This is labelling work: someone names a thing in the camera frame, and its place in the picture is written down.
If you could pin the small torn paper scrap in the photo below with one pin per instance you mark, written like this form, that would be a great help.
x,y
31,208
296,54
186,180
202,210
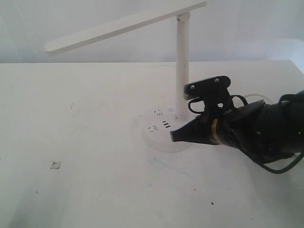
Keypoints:
x,y
55,165

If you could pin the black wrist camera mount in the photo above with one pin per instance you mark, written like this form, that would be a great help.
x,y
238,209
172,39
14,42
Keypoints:
x,y
212,91

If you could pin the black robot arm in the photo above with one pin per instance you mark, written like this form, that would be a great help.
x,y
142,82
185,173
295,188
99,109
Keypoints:
x,y
283,127

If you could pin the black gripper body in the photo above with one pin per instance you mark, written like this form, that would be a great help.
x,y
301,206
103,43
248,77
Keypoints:
x,y
240,128

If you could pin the black closed gripper fingers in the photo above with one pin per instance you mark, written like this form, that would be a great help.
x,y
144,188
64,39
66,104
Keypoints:
x,y
196,131

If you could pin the white desk lamp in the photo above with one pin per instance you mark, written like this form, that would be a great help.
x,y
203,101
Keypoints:
x,y
157,123

